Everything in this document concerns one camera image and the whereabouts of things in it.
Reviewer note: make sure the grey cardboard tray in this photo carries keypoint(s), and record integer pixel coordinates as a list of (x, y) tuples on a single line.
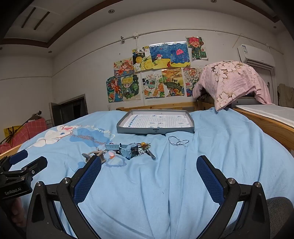
[(156, 120)]

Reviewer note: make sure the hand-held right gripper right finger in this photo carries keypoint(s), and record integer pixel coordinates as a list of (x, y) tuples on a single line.
[(210, 181)]

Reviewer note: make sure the pink floral cloth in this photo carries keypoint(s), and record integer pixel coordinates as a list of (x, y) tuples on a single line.
[(234, 78)]

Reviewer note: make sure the group of colourful wall drawings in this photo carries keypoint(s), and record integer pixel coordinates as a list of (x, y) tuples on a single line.
[(170, 55)]

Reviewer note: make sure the white mattress pad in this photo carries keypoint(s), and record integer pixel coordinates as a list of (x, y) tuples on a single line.
[(264, 111)]

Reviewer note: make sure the wooden bed headboard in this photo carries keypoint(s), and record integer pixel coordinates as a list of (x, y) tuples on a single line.
[(160, 107)]

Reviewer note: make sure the wooden side board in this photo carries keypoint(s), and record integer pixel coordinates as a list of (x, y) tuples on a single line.
[(264, 125)]

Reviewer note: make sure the light blue printed blanket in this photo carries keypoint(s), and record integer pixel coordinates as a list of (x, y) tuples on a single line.
[(149, 197)]

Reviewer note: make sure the ceiling air vent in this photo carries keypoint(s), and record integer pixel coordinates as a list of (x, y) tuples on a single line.
[(36, 18)]

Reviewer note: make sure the brown hair claw clip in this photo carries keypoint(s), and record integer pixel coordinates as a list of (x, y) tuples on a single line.
[(93, 155)]

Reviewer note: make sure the dark door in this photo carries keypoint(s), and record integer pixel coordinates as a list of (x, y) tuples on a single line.
[(71, 110)]

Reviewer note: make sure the white air conditioner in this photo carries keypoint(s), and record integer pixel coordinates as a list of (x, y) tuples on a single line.
[(252, 54)]

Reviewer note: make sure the person's left hand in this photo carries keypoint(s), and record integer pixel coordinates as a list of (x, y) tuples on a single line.
[(18, 211)]

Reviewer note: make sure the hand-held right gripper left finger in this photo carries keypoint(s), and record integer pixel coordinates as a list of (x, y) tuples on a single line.
[(87, 181)]

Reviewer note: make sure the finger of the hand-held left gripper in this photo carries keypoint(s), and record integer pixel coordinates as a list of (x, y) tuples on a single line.
[(34, 166), (19, 156)]

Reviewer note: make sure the yellow bag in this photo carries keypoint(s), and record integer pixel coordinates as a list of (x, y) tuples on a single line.
[(11, 131)]

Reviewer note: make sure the red plaid cloth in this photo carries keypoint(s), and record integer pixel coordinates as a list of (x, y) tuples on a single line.
[(32, 127)]

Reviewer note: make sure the black tripod stand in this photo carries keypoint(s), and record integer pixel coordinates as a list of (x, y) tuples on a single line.
[(38, 113)]

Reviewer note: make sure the khaki hanging cloth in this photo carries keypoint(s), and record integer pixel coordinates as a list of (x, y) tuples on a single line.
[(284, 94)]

